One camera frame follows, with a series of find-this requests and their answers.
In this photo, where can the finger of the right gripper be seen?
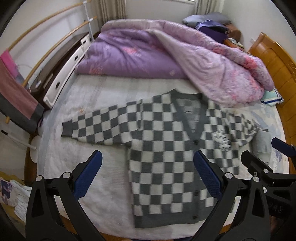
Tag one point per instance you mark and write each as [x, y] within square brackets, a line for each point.
[284, 148]
[254, 165]

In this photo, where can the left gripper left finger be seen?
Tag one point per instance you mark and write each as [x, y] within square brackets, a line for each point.
[43, 220]

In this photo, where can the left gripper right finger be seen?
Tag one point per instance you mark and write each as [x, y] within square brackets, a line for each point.
[251, 220]

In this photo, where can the grey white checkered cardigan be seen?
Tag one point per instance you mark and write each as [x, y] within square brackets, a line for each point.
[162, 133]

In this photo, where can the clothes pile on floor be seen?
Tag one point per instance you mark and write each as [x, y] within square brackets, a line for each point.
[16, 196]

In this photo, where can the grey garment on bed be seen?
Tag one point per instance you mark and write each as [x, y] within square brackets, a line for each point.
[261, 142]

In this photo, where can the striped teal white pillow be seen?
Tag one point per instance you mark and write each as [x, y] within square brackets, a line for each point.
[272, 98]

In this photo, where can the white patterned bed blanket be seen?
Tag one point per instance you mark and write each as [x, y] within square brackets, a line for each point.
[108, 201]

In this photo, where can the wooden headboard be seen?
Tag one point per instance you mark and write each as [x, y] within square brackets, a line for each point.
[281, 67]

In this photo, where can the pink grey hanging towel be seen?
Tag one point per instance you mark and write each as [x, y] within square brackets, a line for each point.
[17, 103]

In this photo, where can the wooden nightstand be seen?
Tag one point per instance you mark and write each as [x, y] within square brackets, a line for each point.
[233, 37]

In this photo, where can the white drawer cabinet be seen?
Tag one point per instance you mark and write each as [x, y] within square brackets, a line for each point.
[64, 71]

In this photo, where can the dark purple folded cloth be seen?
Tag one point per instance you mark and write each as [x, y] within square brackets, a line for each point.
[213, 29]

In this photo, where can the grey pillow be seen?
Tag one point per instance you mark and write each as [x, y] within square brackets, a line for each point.
[193, 20]

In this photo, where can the purple pink floral duvet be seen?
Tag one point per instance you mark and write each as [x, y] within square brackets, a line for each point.
[159, 49]

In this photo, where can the beige curtain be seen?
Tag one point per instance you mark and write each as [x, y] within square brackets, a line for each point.
[108, 10]

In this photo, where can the lower wooden rail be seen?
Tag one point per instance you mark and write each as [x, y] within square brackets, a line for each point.
[33, 70]

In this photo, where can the wooden rail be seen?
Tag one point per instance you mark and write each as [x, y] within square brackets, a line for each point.
[44, 20]
[33, 70]

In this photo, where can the upper wooden rail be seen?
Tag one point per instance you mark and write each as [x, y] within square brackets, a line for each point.
[44, 20]

